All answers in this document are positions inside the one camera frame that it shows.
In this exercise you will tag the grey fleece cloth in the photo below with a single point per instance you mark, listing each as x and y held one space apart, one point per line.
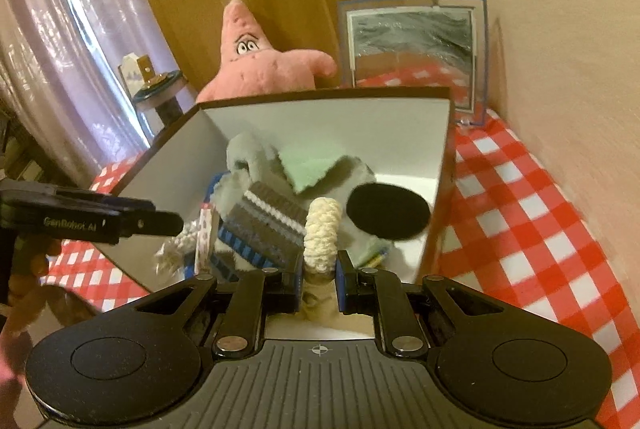
245 149

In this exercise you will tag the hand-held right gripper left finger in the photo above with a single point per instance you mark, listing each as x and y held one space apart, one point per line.
299 284

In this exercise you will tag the green cloth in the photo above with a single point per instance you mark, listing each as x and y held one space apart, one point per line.
310 171

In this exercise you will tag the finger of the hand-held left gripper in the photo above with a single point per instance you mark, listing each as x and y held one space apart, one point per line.
150 224
110 201

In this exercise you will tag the pink white small packet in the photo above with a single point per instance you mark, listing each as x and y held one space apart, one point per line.
205 234

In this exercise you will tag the pale purple curtain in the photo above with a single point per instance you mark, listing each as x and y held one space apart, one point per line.
75 34

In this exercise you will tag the person's left hand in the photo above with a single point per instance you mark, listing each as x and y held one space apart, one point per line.
37 265

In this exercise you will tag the pink starfish plush toy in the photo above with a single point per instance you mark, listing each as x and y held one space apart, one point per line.
260 69

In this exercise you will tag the black cloth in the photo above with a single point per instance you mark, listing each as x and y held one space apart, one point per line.
387 209

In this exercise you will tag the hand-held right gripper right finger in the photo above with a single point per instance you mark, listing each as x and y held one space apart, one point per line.
342 284

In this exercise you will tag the brown box white inside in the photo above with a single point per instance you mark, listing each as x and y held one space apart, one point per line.
325 124

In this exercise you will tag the dark glass jar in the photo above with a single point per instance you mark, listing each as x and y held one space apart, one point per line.
165 94

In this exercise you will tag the framed picture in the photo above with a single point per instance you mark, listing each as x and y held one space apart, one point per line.
415 44

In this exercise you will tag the red white checked tablecloth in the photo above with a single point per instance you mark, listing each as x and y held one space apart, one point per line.
525 234

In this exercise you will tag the grey striped knitted cloth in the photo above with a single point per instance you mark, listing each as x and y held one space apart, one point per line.
270 219

